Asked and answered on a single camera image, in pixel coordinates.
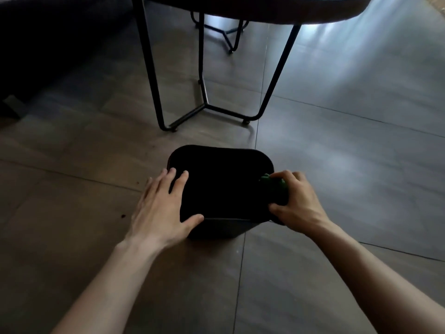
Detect person's right hand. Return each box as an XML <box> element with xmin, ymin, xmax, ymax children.
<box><xmin>268</xmin><ymin>170</ymin><xmax>331</xmax><ymax>237</ymax></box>

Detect dark sofa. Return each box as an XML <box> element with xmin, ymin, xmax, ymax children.
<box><xmin>0</xmin><ymin>0</ymin><xmax>135</xmax><ymax>119</ymax></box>

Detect black metal wire frame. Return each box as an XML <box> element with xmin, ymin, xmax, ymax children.
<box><xmin>190</xmin><ymin>11</ymin><xmax>250</xmax><ymax>55</ymax></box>

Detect black plastic trash bin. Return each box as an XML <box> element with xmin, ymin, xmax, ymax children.
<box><xmin>167</xmin><ymin>145</ymin><xmax>276</xmax><ymax>240</ymax></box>

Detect person's right forearm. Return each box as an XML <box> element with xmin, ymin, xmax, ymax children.
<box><xmin>306</xmin><ymin>219</ymin><xmax>445</xmax><ymax>334</ymax></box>

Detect round table with black legs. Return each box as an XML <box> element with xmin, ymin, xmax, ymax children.
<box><xmin>131</xmin><ymin>0</ymin><xmax>375</xmax><ymax>133</ymax></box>

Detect green trash bag roll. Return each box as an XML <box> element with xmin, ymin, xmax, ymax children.
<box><xmin>260</xmin><ymin>173</ymin><xmax>289</xmax><ymax>206</ymax></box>

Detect person's left hand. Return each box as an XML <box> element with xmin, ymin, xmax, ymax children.
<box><xmin>125</xmin><ymin>168</ymin><xmax>205</xmax><ymax>250</ymax></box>

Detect person's left forearm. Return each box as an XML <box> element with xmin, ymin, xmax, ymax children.
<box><xmin>51</xmin><ymin>238</ymin><xmax>166</xmax><ymax>334</ymax></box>

